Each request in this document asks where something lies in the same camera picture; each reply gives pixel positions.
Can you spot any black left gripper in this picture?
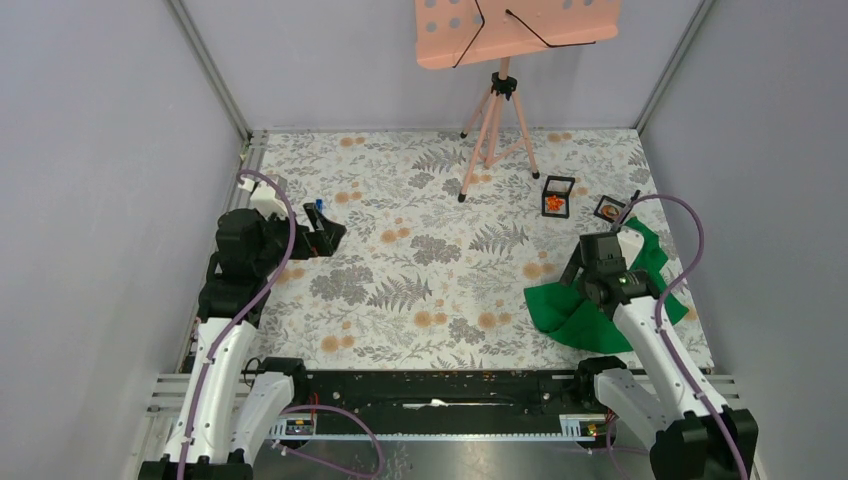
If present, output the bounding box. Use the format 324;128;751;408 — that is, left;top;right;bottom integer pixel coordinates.
254;201;345;274

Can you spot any green t-shirt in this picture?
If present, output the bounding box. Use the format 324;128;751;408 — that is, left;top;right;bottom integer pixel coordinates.
523;216;692;354

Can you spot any orange brooch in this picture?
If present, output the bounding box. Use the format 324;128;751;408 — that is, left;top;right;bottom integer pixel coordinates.
545;195;566;213

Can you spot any black display box frame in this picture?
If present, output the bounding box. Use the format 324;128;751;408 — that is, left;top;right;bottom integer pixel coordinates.
541;175;575;219

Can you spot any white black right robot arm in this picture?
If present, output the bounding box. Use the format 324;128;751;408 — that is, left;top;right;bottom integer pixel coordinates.
561;231;759;479

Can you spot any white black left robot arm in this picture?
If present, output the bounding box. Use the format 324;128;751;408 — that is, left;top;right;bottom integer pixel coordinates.
138;203;346;479

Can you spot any floral table mat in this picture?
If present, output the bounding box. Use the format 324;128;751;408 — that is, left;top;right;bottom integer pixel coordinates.
239;129;715;372

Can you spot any pink music stand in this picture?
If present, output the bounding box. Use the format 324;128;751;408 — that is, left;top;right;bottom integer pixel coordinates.
414;0;622;203

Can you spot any black box with ring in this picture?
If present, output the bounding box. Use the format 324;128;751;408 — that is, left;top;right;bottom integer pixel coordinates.
593;190;641;230

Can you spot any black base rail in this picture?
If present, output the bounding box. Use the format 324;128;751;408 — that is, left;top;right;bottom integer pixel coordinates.
293;370;608;439

